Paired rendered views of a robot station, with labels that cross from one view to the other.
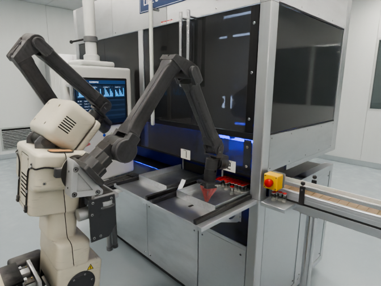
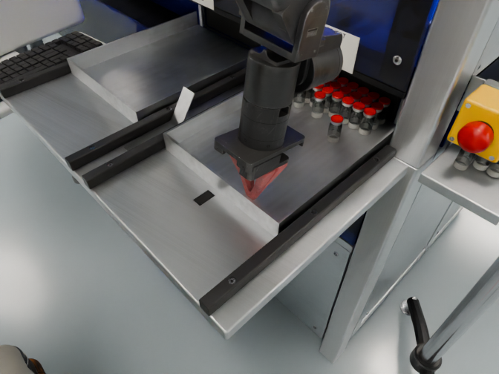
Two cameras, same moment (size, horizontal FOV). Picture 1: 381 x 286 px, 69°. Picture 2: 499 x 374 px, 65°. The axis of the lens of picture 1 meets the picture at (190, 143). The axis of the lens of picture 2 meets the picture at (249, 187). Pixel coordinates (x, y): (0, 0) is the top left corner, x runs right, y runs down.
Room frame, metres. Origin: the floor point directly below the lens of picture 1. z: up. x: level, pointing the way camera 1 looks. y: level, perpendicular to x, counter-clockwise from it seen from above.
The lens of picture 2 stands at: (0.84, -0.08, 1.32)
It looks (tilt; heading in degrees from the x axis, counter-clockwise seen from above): 47 degrees down; 0
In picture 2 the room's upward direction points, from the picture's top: straight up
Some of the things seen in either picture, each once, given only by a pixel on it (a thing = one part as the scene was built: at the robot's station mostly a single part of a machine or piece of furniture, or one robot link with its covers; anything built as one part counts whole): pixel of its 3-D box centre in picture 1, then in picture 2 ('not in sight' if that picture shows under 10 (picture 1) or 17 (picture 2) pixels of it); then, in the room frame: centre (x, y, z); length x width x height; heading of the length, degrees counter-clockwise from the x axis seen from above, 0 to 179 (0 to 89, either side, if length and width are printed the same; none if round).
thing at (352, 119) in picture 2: (230, 185); (330, 102); (1.45, -0.22, 0.91); 0.18 x 0.02 x 0.05; 44
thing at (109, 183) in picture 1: (115, 182); (25, 68); (1.72, 0.48, 0.82); 0.40 x 0.14 x 0.02; 142
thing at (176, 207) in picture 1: (185, 190); (197, 119); (1.44, 0.03, 0.87); 0.70 x 0.48 x 0.02; 44
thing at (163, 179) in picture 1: (174, 176); (171, 60); (1.61, 0.09, 0.90); 0.34 x 0.26 x 0.04; 134
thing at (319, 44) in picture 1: (310, 74); not in sight; (1.64, -0.69, 1.51); 0.85 x 0.01 x 0.59; 134
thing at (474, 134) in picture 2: (269, 183); (476, 135); (1.24, -0.37, 1.00); 0.04 x 0.04 x 0.04; 44
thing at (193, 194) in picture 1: (217, 191); (290, 132); (1.37, -0.14, 0.90); 0.34 x 0.26 x 0.04; 134
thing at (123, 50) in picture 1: (122, 75); not in sight; (2.21, 0.53, 1.51); 0.49 x 0.01 x 0.59; 44
